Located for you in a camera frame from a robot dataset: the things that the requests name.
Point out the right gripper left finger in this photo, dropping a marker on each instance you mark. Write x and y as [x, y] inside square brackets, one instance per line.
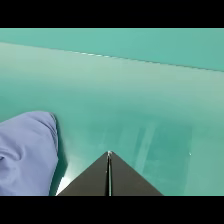
[93, 181]

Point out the light blue shirt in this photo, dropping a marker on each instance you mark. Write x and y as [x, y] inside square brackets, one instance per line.
[26, 156]

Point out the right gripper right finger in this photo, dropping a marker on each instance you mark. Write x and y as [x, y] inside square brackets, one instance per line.
[130, 183]

